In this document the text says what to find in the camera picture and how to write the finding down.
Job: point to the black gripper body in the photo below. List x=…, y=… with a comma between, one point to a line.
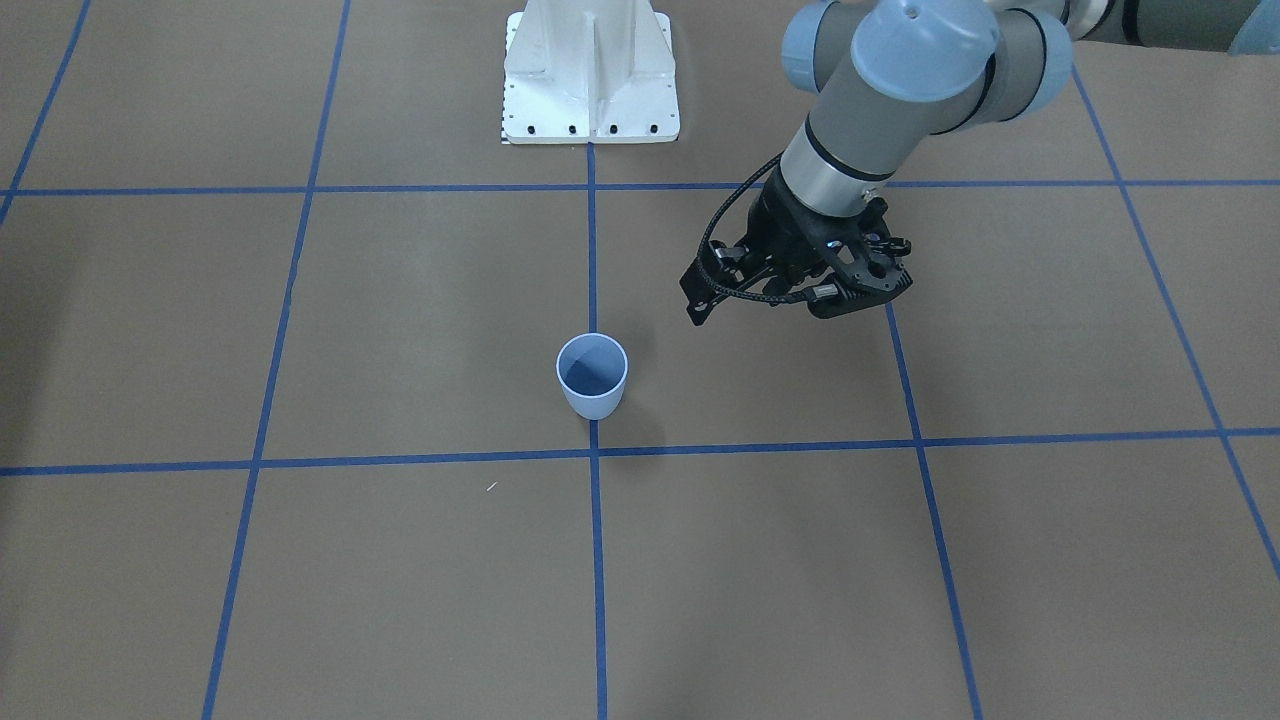
x=783, y=237

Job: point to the light blue plastic cup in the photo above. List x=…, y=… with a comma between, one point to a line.
x=592, y=371

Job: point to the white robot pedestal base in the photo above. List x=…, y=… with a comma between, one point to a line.
x=589, y=72

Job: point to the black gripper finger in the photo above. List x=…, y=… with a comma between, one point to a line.
x=864, y=271
x=699, y=285

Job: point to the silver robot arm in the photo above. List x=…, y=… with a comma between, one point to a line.
x=888, y=74

